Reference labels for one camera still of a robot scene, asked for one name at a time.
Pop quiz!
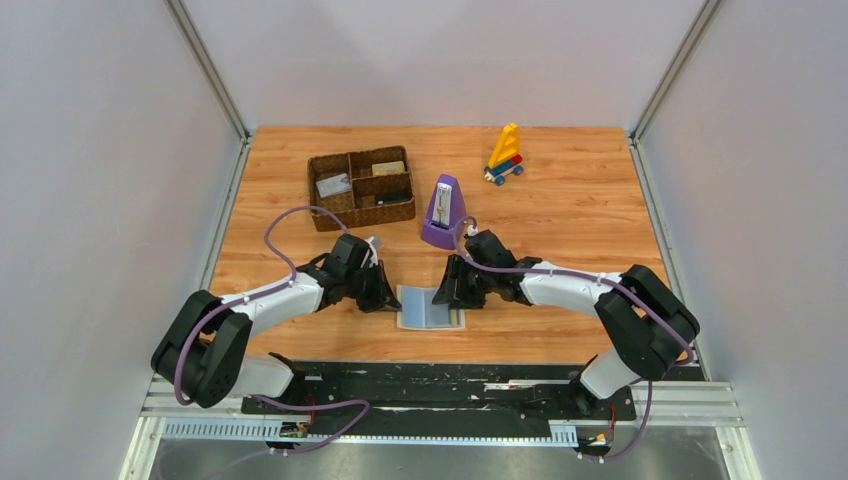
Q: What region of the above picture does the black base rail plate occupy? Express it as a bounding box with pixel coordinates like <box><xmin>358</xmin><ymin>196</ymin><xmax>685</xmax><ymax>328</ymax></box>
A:
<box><xmin>281</xmin><ymin>361</ymin><xmax>636</xmax><ymax>436</ymax></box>

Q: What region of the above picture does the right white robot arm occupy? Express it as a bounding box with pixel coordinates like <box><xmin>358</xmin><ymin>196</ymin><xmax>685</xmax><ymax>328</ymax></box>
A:
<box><xmin>432</xmin><ymin>230</ymin><xmax>700</xmax><ymax>402</ymax></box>

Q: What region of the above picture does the right aluminium frame post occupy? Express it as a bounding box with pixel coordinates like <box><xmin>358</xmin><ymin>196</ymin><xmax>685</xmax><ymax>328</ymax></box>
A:
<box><xmin>630</xmin><ymin>0</ymin><xmax>724</xmax><ymax>143</ymax></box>

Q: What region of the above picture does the left aluminium frame post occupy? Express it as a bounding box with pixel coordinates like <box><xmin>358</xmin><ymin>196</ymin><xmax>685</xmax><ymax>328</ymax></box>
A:
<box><xmin>164</xmin><ymin>0</ymin><xmax>251</xmax><ymax>144</ymax></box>

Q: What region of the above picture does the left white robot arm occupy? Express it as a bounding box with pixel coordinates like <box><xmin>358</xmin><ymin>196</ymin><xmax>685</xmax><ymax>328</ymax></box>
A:
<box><xmin>150</xmin><ymin>233</ymin><xmax>402</xmax><ymax>408</ymax></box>

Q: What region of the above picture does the white card holder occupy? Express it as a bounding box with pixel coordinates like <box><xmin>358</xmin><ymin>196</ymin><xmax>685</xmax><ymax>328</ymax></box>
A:
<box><xmin>396</xmin><ymin>285</ymin><xmax>465</xmax><ymax>331</ymax></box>

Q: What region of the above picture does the beige card in basket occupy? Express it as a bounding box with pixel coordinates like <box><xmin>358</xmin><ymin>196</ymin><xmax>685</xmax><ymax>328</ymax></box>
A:
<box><xmin>371</xmin><ymin>160</ymin><xmax>406</xmax><ymax>176</ymax></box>

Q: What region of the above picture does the aluminium frame post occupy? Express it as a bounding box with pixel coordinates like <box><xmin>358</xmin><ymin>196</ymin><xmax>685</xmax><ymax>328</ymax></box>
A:
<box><xmin>630</xmin><ymin>0</ymin><xmax>724</xmax><ymax>143</ymax></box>
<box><xmin>164</xmin><ymin>0</ymin><xmax>251</xmax><ymax>144</ymax></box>

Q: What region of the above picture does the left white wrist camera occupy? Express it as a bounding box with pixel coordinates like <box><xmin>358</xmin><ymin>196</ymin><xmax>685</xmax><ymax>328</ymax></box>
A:
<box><xmin>365</xmin><ymin>236</ymin><xmax>382</xmax><ymax>266</ymax></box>

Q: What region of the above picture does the grey card in basket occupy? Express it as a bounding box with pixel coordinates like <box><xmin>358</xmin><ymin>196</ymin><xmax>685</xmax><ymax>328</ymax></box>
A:
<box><xmin>315</xmin><ymin>173</ymin><xmax>352</xmax><ymax>198</ymax></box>

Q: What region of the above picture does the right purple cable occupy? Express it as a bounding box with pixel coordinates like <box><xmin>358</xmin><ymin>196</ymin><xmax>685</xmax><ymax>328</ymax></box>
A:
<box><xmin>451</xmin><ymin>215</ymin><xmax>697</xmax><ymax>463</ymax></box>

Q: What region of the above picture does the white slotted cable duct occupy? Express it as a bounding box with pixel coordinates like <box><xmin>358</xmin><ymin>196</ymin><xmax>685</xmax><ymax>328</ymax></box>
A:
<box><xmin>160</xmin><ymin>418</ymin><xmax>579</xmax><ymax>447</ymax></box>

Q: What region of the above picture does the purple metronome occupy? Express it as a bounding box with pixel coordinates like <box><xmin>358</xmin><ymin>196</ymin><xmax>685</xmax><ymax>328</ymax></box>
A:
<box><xmin>420</xmin><ymin>174</ymin><xmax>467</xmax><ymax>251</ymax></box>

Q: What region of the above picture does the colourful toy block car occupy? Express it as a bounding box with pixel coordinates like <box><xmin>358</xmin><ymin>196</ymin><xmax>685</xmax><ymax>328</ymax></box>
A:
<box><xmin>484</xmin><ymin>123</ymin><xmax>524</xmax><ymax>186</ymax></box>

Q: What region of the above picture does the brown wicker divided basket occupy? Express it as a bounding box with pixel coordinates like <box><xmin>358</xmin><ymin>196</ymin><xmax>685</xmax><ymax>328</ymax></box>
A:
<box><xmin>306</xmin><ymin>145</ymin><xmax>416</xmax><ymax>231</ymax></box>

